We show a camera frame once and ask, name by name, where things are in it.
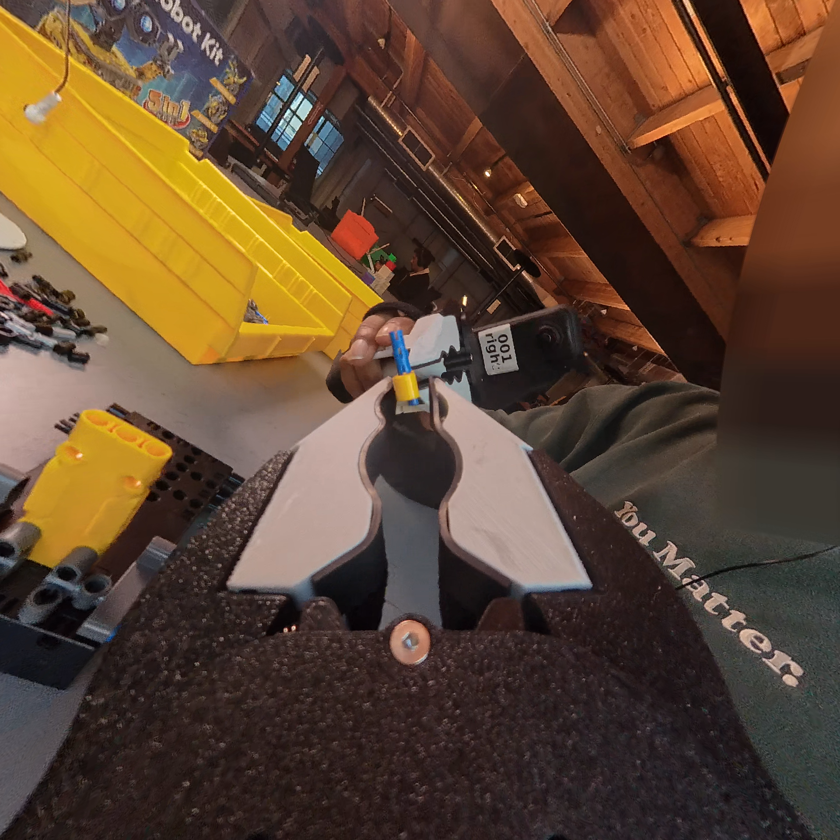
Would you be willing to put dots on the person's right hand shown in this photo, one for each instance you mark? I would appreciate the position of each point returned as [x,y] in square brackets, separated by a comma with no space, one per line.
[361,367]

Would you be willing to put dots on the orange plastic crate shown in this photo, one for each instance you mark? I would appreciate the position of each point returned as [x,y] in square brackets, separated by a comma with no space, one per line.
[354,236]

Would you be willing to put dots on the pile of lego pins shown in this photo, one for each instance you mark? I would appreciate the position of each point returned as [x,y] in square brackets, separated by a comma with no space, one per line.
[39,315]

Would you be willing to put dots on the black lego base assembly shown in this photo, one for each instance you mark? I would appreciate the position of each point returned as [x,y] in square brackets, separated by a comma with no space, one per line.
[85,485]

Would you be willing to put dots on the robot kit box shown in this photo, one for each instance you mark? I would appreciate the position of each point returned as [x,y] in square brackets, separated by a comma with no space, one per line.
[164,59]

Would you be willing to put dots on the yellow long lego beam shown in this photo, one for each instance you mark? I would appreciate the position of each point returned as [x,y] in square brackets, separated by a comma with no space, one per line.
[407,388]

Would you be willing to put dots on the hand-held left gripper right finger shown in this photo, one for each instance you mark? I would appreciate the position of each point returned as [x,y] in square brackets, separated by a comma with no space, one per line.
[518,518]

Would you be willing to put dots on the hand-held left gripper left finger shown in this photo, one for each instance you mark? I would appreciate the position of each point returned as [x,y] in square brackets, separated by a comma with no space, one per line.
[315,518]

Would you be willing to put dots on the blue lego pin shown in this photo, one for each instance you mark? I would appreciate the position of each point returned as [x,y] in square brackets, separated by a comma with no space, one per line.
[400,351]

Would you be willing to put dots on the person's right forearm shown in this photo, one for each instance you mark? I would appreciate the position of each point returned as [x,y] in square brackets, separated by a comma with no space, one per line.
[590,420]

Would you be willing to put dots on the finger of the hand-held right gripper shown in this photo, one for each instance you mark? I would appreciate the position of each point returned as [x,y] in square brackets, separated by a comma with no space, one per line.
[430,338]
[453,384]

